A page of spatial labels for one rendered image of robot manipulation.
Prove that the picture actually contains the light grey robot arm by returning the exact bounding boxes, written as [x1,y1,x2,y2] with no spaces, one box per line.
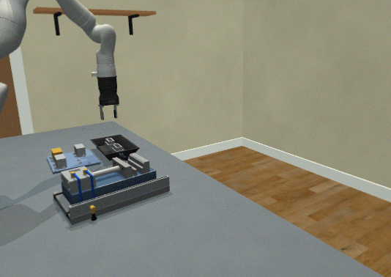
[0,0,116,113]

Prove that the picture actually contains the small orange block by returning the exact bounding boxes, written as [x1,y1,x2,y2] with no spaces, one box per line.
[51,148,62,162]

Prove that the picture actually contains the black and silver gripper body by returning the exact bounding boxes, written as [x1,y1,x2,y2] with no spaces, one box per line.
[92,64,119,106]

